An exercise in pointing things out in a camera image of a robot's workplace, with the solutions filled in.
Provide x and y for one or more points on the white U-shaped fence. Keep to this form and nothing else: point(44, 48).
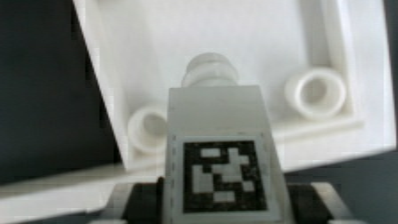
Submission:
point(76, 192)

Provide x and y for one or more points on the white square tabletop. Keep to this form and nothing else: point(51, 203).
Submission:
point(279, 36)

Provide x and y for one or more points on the white leg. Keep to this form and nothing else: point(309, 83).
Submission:
point(224, 187)

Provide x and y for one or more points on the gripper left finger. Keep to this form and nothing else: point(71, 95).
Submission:
point(144, 203)

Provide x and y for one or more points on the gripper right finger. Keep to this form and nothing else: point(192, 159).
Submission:
point(309, 209)

